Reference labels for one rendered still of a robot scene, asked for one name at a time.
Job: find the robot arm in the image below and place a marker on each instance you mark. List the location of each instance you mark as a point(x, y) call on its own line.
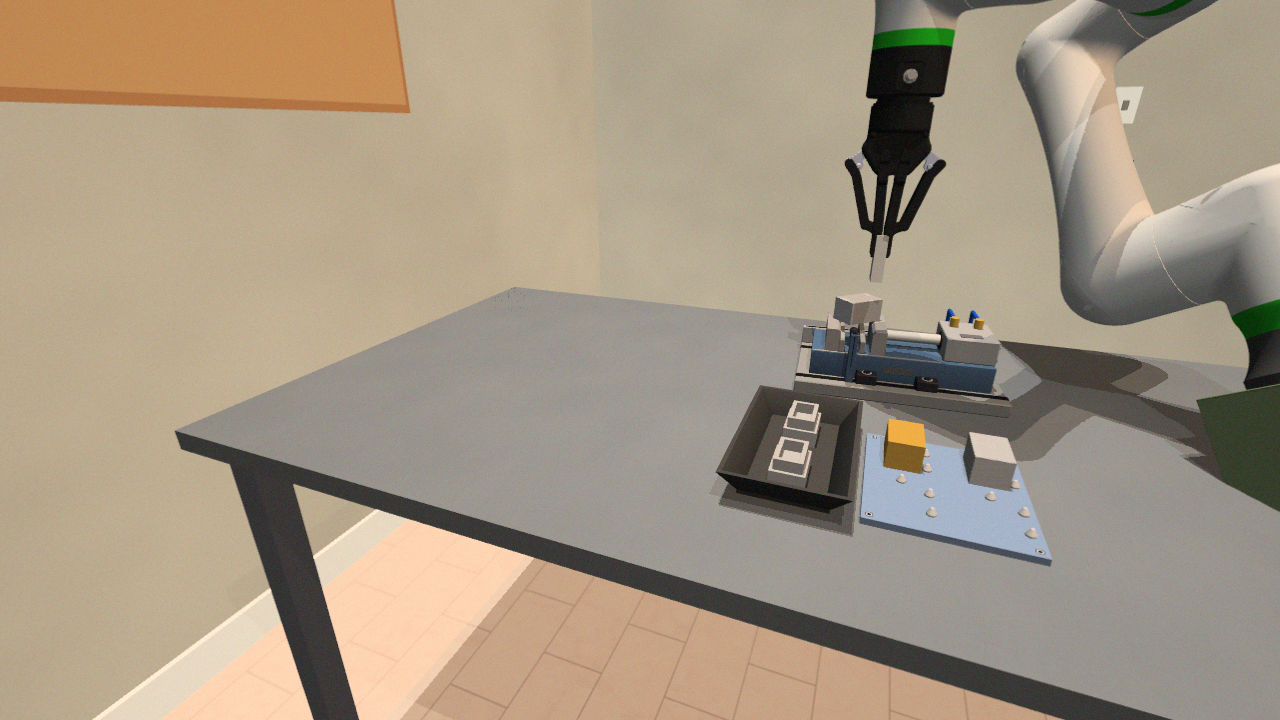
point(1119, 264)

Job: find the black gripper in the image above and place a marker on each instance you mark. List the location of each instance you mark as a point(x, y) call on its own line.
point(897, 142)

